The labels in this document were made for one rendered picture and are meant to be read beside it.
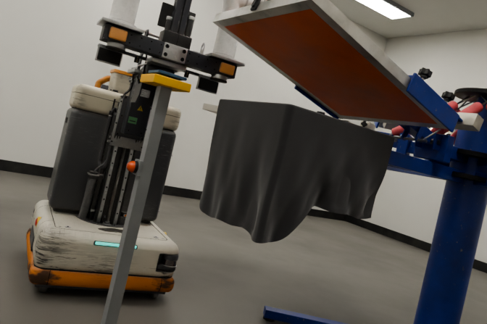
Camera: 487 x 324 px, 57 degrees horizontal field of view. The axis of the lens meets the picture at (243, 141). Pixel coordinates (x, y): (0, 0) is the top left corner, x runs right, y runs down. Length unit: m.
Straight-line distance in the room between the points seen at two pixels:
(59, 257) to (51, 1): 3.56
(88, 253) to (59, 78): 3.30
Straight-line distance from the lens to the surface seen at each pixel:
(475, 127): 1.84
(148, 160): 1.50
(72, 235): 2.07
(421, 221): 6.63
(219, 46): 1.94
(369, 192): 1.65
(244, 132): 1.51
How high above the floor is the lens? 0.80
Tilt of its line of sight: 1 degrees up
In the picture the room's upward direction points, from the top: 13 degrees clockwise
